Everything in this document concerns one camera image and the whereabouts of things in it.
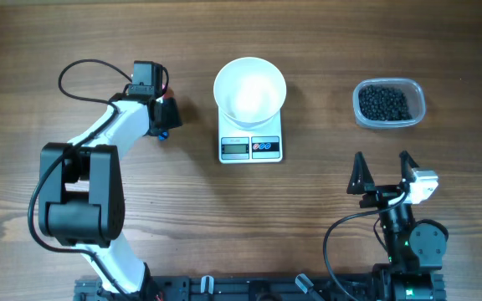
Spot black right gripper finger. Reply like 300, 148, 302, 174
399, 150, 419, 182
346, 151, 376, 195

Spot pink measuring scoop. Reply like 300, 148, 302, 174
157, 83, 175, 142

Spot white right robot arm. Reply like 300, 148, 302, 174
346, 151, 449, 301

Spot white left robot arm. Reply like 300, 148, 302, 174
28, 94, 182, 300

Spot white bowl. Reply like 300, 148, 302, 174
213, 57, 287, 128

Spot white digital kitchen scale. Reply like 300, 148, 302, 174
218, 110, 283, 164

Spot black beans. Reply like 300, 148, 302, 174
358, 85, 412, 121

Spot clear plastic container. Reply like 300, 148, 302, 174
352, 78, 426, 130

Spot black mounting rail base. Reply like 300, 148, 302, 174
74, 271, 447, 301

